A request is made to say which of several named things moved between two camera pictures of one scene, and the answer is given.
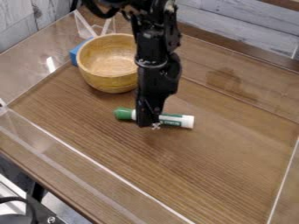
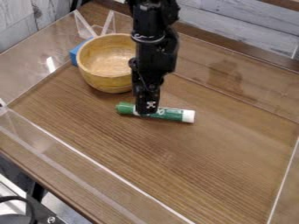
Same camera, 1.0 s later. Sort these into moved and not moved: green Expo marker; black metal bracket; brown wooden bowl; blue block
Moved: green Expo marker
Not moved: blue block; black metal bracket; brown wooden bowl
